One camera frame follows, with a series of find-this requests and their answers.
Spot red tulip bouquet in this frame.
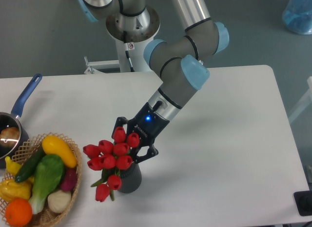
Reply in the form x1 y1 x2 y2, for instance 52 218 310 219
83 132 140 202

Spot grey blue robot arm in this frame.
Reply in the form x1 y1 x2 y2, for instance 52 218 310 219
78 0 229 163

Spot white garlic bulb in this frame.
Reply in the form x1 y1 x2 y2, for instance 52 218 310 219
47 190 71 213

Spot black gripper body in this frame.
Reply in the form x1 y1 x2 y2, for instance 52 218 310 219
128 102 170 145

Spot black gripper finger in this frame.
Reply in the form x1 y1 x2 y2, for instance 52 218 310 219
112 117 133 140
130 139 158 164

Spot dark grey ribbed vase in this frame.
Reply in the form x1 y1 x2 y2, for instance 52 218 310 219
118 163 142 194

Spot yellow bell pepper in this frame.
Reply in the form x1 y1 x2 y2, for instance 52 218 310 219
0 179 32 203

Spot brown bread in pan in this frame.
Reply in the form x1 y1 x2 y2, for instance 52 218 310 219
0 127 20 148

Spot yellow squash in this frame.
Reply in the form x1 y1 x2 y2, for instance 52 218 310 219
42 135 78 168

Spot woven wicker basket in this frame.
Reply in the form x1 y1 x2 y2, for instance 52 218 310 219
0 133 82 227

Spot black device at edge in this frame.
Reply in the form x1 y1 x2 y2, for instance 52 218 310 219
293 190 312 216

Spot blue translucent bag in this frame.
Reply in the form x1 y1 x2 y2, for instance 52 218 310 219
282 0 312 35

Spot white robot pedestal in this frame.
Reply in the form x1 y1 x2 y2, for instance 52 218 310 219
84 5 160 74

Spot green cucumber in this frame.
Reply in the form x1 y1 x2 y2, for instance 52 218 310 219
15 147 46 183

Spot blue handled saucepan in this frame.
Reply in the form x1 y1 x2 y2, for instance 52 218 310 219
0 74 42 169

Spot green bok choy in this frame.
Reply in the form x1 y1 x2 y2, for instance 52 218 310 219
29 154 65 215

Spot purple red radish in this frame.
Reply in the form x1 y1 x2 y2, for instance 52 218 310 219
59 169 78 191

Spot orange fruit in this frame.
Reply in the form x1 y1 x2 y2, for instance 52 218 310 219
5 198 33 227

